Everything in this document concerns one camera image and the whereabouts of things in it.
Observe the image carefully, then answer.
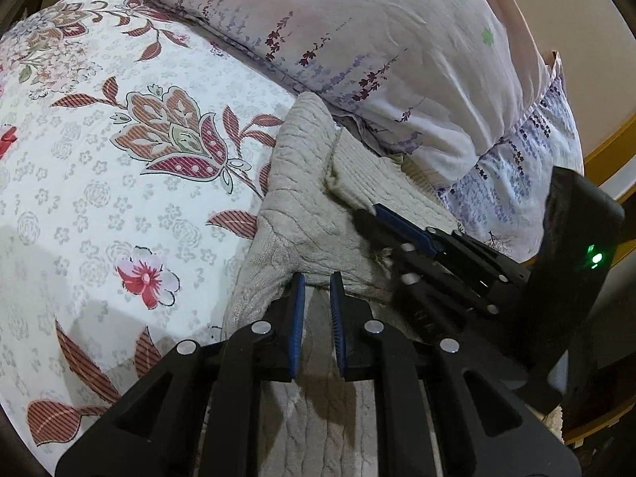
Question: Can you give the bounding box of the wooden headboard shelf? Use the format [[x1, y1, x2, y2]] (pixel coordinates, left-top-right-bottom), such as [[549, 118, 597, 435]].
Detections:
[[530, 120, 635, 442]]

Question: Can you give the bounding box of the beige cable-knit sweater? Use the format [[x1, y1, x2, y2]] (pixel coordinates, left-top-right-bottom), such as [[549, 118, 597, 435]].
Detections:
[[224, 93, 458, 476]]

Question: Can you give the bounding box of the white red floral bedsheet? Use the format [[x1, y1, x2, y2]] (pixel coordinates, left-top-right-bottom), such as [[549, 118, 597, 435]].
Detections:
[[1, 0, 294, 471]]

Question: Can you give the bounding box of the lilac floral pillow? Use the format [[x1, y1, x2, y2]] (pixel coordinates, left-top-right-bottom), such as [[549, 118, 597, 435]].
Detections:
[[149, 0, 583, 262]]

